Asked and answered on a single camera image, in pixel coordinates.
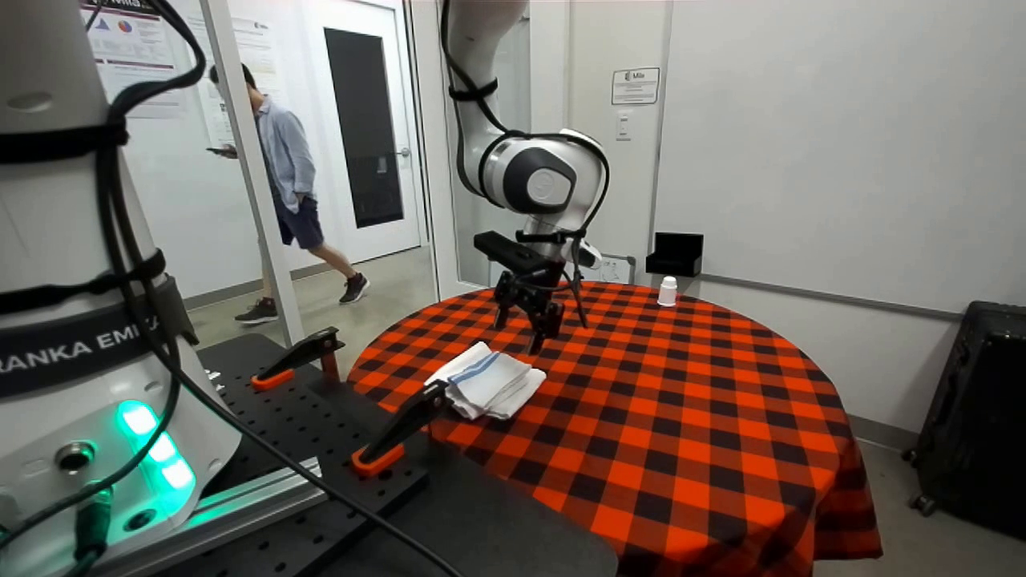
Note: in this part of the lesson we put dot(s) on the black wall box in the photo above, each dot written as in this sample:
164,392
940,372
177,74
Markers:
675,253

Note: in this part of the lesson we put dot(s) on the white partition post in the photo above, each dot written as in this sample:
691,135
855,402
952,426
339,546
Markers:
246,192

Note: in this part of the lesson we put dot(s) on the grey wall rail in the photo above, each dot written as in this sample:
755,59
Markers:
834,297

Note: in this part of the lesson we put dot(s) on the black suitcase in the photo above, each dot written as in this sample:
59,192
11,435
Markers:
978,419

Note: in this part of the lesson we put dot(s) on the black orange spring clamp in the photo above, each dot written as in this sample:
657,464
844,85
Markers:
401,426
300,353

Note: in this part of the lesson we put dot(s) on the silver aluminium rail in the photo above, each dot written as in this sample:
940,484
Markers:
245,498

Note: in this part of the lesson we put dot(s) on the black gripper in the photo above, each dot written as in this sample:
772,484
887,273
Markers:
530,287

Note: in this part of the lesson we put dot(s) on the white paper door sign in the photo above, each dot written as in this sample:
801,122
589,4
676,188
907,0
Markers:
635,85

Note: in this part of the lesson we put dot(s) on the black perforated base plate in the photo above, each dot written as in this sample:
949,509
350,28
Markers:
309,426

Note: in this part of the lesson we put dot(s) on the white cloth with blue stripes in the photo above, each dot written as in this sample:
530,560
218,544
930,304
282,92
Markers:
491,378

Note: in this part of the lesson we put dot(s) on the white door with dark window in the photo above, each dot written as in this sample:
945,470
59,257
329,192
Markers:
362,128

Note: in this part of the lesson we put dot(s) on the walking person in blue shirt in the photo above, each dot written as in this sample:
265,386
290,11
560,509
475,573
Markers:
282,160

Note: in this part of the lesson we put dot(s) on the orange black plaid tablecloth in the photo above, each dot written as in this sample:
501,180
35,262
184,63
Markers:
660,426

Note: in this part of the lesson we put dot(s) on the small white bottle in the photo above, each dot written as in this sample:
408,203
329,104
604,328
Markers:
666,292

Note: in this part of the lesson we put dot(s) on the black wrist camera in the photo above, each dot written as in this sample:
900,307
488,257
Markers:
510,252

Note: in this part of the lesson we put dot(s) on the paper wall poster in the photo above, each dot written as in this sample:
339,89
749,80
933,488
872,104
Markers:
132,42

